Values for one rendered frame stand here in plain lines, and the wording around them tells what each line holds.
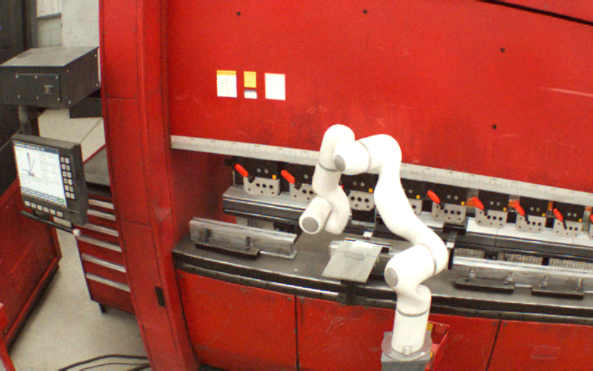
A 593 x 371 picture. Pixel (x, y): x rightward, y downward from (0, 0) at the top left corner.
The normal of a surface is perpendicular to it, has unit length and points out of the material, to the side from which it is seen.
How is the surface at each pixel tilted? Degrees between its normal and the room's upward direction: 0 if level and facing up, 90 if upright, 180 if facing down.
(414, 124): 90
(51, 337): 0
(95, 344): 0
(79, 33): 90
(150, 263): 90
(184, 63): 90
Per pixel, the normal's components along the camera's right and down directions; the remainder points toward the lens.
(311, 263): -0.02, -0.89
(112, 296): -0.33, 0.44
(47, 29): -0.13, 0.45
